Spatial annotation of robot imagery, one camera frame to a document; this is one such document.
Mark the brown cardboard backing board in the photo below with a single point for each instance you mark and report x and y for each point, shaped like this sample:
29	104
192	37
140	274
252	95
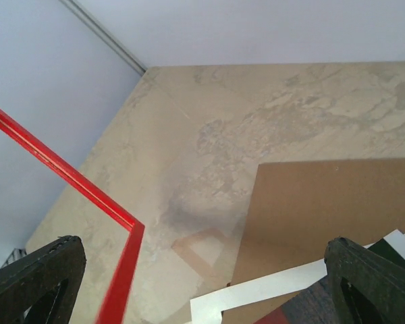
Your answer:
297	208

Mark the red sunset photo print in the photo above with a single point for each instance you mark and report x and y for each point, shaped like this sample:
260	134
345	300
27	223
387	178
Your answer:
315	304

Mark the aluminium corner post left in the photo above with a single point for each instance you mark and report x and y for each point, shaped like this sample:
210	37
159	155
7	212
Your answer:
100	31

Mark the white photo mat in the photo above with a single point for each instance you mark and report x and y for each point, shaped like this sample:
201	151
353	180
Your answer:
207	308

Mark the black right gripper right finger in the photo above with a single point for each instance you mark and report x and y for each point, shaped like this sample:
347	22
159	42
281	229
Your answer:
365	287

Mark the red wooden picture frame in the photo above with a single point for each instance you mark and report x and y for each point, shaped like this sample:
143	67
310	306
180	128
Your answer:
114	305

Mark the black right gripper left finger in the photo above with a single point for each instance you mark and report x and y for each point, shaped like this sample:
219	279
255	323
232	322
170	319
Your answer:
42	287

